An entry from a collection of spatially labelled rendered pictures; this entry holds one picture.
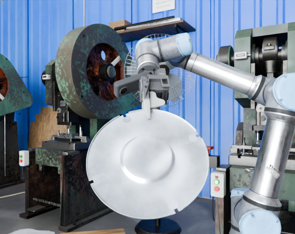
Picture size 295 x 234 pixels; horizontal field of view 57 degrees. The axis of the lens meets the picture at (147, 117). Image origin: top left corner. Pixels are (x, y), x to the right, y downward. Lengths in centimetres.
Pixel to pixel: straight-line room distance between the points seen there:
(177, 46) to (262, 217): 58
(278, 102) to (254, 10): 235
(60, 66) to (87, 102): 35
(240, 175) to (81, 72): 137
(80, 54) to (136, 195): 172
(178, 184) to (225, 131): 248
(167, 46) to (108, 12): 318
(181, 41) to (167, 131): 34
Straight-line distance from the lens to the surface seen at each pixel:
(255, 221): 93
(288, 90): 90
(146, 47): 92
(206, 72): 103
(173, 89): 219
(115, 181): 63
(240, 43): 182
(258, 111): 178
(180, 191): 62
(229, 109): 306
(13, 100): 390
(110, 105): 243
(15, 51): 540
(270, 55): 183
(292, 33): 179
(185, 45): 91
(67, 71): 216
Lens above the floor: 96
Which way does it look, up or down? level
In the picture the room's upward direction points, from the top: straight up
